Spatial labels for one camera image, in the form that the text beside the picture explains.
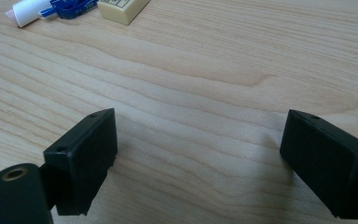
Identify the cream rectangular eraser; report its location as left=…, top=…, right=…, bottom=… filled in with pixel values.
left=96, top=0, right=151, bottom=26

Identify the white glue stick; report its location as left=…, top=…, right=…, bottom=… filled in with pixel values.
left=5, top=0, right=54, bottom=29

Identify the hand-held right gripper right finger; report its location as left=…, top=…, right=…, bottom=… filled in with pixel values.
left=279, top=108, right=358, bottom=220

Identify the blue correction tape dispenser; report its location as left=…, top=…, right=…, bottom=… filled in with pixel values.
left=37, top=0, right=100, bottom=21

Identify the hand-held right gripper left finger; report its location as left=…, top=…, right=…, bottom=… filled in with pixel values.
left=39, top=107, right=118, bottom=217

